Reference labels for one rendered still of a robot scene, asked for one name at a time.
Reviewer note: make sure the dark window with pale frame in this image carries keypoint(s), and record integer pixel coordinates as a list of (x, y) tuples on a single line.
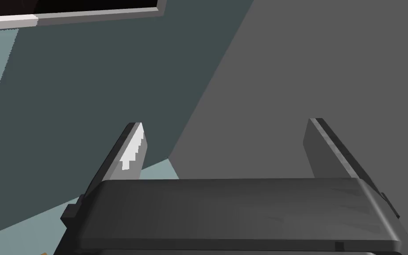
[(66, 9)]

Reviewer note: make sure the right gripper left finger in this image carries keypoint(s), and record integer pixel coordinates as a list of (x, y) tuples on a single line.
[(129, 153)]

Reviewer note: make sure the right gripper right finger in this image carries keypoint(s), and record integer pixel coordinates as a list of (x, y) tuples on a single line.
[(331, 156)]

